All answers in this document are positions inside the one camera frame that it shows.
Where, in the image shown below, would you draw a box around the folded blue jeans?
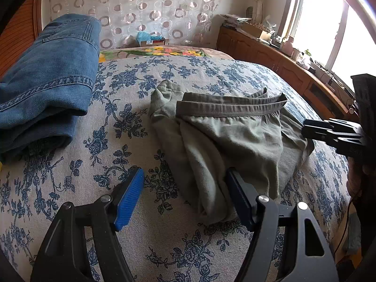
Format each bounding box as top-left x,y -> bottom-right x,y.
1,13 -> 101,164

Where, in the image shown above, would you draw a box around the window frame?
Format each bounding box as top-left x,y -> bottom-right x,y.
281,0 -> 375,87

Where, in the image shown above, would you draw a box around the grey-green pants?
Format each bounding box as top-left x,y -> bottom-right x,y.
149,80 -> 314,223

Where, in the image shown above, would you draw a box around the small box with blue items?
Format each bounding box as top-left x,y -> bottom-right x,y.
136,31 -> 166,47

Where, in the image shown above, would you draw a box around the colourful floral bed sheet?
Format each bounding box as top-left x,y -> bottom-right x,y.
99,46 -> 233,63

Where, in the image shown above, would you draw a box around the wooden side cabinet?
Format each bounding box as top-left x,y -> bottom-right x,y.
216,26 -> 360,122

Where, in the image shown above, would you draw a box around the circle patterned sheer curtain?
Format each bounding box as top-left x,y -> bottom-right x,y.
43,0 -> 221,50

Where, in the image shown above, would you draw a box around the stack of papers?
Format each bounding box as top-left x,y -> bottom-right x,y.
220,14 -> 252,29

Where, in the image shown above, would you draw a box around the cardboard box on cabinet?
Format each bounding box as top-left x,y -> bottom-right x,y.
240,22 -> 272,41

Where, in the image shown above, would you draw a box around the pink bottle on cabinet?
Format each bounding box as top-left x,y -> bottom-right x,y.
280,36 -> 294,57

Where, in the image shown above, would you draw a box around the wooden louvered wardrobe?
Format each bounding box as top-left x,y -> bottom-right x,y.
0,0 -> 42,78

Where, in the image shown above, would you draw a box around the blue floral white blanket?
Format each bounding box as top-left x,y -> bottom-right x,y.
0,55 -> 353,282

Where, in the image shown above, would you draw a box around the person's right hand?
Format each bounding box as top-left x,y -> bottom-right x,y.
346,157 -> 375,198

